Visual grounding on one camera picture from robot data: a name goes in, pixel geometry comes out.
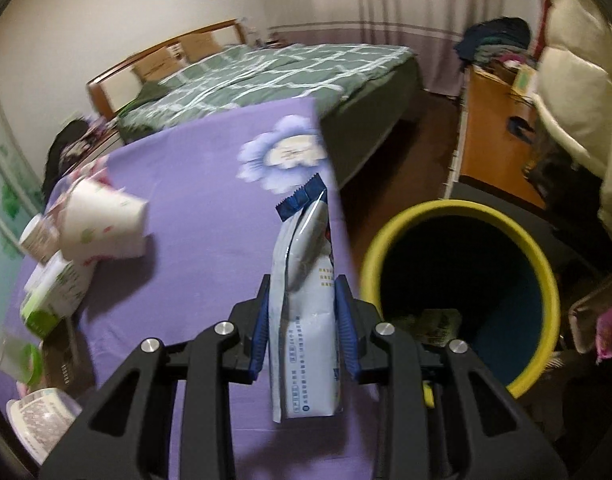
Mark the dark brown packet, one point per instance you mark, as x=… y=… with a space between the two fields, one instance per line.
x=66 y=360

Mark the white bowl with printed lid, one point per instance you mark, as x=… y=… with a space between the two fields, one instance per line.
x=38 y=417

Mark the white and blue snack packet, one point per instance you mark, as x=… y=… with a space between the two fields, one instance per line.
x=306 y=345

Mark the white puffer jacket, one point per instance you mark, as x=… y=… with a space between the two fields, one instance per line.
x=575 y=75

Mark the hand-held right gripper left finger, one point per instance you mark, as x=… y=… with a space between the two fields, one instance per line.
x=260 y=332

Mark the wooden desk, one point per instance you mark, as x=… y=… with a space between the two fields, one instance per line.
x=490 y=150

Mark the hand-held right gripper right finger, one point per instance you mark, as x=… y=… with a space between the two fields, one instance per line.
x=345 y=332

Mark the wooden bed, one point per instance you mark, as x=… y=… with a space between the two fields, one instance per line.
x=375 y=105

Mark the clear plastic cup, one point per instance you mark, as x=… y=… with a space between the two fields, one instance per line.
x=18 y=360

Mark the green plaid quilt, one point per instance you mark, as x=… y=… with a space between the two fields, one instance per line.
x=266 y=75

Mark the beige bag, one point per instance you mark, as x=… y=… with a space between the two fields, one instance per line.
x=585 y=320

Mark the pile of folded clothes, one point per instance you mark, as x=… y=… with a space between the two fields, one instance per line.
x=495 y=40

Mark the white and mauve curtain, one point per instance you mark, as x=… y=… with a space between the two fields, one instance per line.
x=385 y=5

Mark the small white cup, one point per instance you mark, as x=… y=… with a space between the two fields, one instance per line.
x=36 y=237

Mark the black clothes heap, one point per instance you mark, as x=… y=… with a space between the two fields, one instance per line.
x=66 y=150

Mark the yellow-rimmed blue waste bin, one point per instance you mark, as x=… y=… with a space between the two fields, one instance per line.
x=435 y=208

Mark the crumpled green wrapper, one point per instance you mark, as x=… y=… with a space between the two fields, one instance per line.
x=435 y=327

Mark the purple floral tablecloth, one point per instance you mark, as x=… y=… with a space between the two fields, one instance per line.
x=196 y=210

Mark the green and white container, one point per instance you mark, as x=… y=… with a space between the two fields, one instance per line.
x=56 y=292

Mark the dark blue cloth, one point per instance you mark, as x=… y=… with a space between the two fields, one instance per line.
x=519 y=129

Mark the white dotted paper cup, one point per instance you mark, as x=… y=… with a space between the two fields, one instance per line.
x=106 y=227

